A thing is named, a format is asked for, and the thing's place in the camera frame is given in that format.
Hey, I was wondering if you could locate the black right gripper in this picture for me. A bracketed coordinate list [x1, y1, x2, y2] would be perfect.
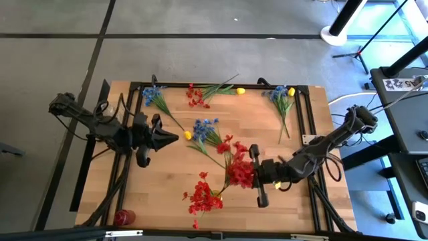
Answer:
[249, 143, 285, 208]

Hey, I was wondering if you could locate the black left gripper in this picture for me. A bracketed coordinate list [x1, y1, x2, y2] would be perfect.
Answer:
[132, 112, 180, 168]

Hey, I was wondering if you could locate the red artificial flower bunch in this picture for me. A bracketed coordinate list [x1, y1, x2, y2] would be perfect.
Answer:
[182, 171, 224, 230]
[185, 73, 240, 110]
[215, 133, 257, 190]

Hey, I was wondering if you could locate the blue flower stem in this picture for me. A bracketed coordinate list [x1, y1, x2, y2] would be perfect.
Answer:
[142, 85, 185, 132]

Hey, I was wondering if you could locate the clear ribbed glass vase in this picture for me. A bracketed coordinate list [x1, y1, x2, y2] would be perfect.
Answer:
[103, 102, 123, 123]

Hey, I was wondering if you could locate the red vase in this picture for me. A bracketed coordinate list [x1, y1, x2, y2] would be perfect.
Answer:
[113, 209, 137, 227]

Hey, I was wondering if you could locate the black desk crossbar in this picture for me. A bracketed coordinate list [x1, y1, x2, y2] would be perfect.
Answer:
[340, 133, 394, 171]

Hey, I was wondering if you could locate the black overhead rig beam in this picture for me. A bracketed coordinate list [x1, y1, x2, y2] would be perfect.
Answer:
[0, 226, 428, 241]

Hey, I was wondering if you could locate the grey desk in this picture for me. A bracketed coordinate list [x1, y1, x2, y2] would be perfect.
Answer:
[369, 66, 428, 240]

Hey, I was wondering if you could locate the black tripod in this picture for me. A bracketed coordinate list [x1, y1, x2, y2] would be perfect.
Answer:
[332, 0, 409, 75]

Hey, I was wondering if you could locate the grey floor object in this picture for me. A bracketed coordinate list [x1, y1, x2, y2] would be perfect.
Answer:
[0, 142, 26, 158]

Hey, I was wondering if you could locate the floor stand with white base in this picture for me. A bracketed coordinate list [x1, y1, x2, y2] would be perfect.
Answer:
[320, 0, 368, 47]

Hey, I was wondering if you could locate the black keyboard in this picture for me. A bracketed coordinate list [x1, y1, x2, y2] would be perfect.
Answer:
[415, 157, 428, 190]

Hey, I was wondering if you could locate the white smartphone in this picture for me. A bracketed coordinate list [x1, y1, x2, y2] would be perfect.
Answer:
[411, 200, 428, 226]

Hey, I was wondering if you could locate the white printed label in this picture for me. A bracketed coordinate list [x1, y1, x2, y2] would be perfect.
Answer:
[382, 77, 425, 92]

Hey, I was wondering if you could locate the black pole on desk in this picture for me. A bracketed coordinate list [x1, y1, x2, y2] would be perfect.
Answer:
[382, 35, 428, 78]

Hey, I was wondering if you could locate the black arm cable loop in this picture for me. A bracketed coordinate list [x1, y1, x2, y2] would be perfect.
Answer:
[322, 152, 344, 183]

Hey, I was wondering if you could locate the silver beam bracket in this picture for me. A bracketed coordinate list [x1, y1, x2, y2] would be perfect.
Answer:
[105, 230, 144, 238]
[290, 233, 330, 241]

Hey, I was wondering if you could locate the black aluminium table frame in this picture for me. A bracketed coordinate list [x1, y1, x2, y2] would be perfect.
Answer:
[80, 80, 357, 235]

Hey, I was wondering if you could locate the white cable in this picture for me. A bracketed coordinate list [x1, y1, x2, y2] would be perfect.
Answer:
[327, 90, 379, 106]

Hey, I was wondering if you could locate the grey cable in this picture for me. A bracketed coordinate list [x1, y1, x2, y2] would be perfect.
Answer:
[362, 76, 428, 121]

